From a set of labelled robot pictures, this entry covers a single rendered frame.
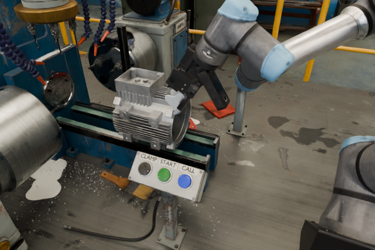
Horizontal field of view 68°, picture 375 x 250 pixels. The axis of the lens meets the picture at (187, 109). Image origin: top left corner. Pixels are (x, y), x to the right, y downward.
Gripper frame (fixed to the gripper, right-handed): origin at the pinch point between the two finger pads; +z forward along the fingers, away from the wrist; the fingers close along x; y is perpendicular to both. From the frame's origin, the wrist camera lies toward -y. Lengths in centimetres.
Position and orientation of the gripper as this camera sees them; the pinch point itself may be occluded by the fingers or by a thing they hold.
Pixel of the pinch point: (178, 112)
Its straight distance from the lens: 79.8
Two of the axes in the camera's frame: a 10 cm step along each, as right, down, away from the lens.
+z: -4.6, 6.2, 6.3
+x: -3.8, 5.1, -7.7
